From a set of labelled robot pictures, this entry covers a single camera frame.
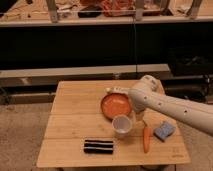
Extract blue sponge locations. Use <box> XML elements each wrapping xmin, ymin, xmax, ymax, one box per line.
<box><xmin>154</xmin><ymin>121</ymin><xmax>175</xmax><ymax>142</ymax></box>

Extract white tube package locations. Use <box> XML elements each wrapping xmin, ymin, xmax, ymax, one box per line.
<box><xmin>106</xmin><ymin>87</ymin><xmax>129</xmax><ymax>95</ymax></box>

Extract black object on shelf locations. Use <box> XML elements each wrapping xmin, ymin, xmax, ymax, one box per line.
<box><xmin>78</xmin><ymin>5</ymin><xmax>102</xmax><ymax>18</ymax></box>

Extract wooden table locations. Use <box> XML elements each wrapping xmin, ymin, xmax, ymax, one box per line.
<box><xmin>37</xmin><ymin>80</ymin><xmax>190</xmax><ymax>168</ymax></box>

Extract orange ceramic bowl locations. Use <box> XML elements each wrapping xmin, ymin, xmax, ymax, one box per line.
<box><xmin>100</xmin><ymin>93</ymin><xmax>132</xmax><ymax>120</ymax></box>

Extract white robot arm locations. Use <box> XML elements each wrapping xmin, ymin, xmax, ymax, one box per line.
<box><xmin>128</xmin><ymin>75</ymin><xmax>213</xmax><ymax>137</ymax></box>

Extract black cable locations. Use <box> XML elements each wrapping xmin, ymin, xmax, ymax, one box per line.
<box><xmin>132</xmin><ymin>13</ymin><xmax>139</xmax><ymax>80</ymax></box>

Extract red object on shelf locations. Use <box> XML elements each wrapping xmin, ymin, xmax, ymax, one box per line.
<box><xmin>101</xmin><ymin>0</ymin><xmax>135</xmax><ymax>17</ymax></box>

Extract long wooden bench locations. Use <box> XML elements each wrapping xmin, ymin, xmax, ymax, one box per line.
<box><xmin>0</xmin><ymin>64</ymin><xmax>171</xmax><ymax>87</ymax></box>

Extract orange carrot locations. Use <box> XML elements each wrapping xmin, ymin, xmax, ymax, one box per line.
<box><xmin>143</xmin><ymin>121</ymin><xmax>151</xmax><ymax>153</ymax></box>

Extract white plastic cup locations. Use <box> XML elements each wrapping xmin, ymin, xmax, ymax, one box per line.
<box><xmin>112</xmin><ymin>115</ymin><xmax>132</xmax><ymax>139</ymax></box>

